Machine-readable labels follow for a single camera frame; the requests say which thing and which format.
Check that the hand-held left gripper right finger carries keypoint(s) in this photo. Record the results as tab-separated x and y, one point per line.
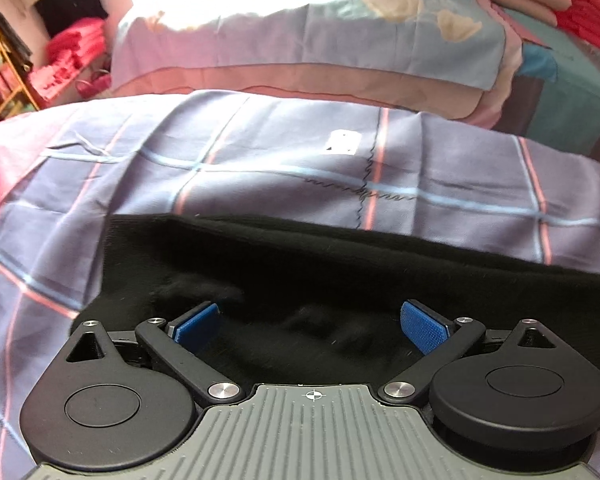
422	327

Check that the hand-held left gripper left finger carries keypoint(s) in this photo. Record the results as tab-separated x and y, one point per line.
197	325

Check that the black ribbed pants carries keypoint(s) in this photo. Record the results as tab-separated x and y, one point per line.
305	270

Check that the purple plaid bed sheet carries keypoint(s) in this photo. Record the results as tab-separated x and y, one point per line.
230	175

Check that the small white tag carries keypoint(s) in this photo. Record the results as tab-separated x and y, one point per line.
344	141

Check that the pink brown folded blanket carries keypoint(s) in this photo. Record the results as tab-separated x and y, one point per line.
330	82

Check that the pink bag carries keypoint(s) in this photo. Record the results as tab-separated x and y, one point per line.
92	85

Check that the teal patchwork cloth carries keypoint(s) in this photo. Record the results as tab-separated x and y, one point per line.
570	90

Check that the pink red clothes pile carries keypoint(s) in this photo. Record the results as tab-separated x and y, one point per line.
67	55

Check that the wooden rack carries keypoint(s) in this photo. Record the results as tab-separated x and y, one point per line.
5	85

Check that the light blue floral blanket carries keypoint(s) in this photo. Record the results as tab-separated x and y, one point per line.
305	25

